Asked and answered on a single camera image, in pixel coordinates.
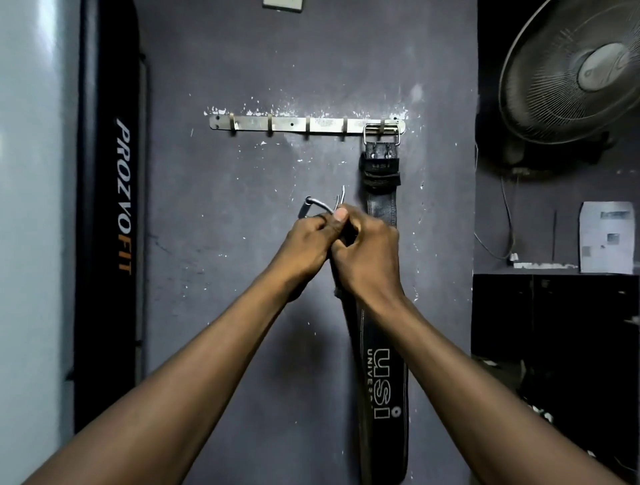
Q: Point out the person's left hand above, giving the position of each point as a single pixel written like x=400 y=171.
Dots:
x=305 y=250

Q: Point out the metal wall hooks rack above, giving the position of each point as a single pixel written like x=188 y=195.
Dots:
x=320 y=125

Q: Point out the person's left forearm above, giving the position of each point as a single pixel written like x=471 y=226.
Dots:
x=175 y=389

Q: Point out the white machine panel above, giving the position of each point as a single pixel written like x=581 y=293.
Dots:
x=30 y=250

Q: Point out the white wall socket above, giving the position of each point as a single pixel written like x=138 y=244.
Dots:
x=282 y=5

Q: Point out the black belt with white print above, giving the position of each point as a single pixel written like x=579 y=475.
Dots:
x=380 y=210

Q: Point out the grey printed paper sheet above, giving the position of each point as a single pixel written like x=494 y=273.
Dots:
x=607 y=240

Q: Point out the black wall fan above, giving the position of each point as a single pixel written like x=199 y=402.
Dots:
x=565 y=75

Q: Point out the person's right hand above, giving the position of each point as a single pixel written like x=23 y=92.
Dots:
x=370 y=260

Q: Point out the person's right forearm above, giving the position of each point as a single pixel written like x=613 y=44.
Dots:
x=475 y=399

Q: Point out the black printed machine column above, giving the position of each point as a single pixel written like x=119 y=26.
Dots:
x=105 y=75

